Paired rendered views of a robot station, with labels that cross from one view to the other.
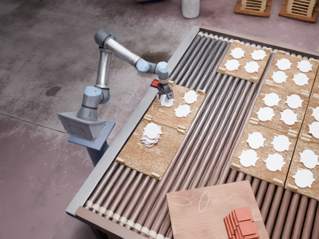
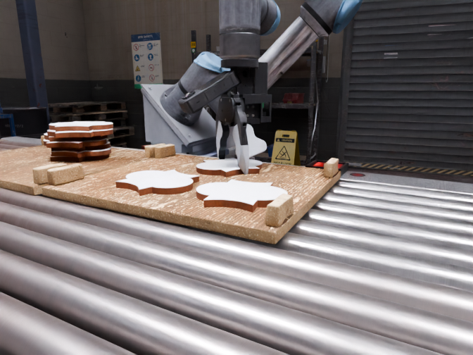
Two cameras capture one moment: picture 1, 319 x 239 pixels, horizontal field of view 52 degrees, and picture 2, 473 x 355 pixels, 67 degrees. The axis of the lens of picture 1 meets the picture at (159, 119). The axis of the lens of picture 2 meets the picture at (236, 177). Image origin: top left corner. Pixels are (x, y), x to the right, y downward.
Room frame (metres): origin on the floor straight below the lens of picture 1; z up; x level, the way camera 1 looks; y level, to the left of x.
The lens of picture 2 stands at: (1.70, -0.76, 1.09)
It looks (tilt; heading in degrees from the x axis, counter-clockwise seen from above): 14 degrees down; 88
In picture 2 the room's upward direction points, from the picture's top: straight up
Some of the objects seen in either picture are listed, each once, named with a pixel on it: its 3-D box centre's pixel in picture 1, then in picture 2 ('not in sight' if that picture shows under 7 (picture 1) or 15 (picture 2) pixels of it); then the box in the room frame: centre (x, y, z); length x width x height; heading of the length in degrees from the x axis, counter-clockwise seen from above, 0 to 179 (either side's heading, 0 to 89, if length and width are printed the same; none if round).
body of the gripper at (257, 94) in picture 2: (163, 85); (243, 93); (1.73, -0.05, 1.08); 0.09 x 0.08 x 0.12; 24
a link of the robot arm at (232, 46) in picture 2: (163, 78); (238, 48); (1.72, -0.06, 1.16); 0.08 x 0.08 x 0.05
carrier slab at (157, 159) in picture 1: (151, 147); (53, 160); (1.30, 0.07, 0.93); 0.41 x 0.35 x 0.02; 149
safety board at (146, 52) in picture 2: not in sight; (146, 61); (0.38, 5.70, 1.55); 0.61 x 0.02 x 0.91; 155
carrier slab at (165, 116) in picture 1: (175, 105); (205, 182); (1.66, -0.13, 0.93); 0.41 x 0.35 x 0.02; 150
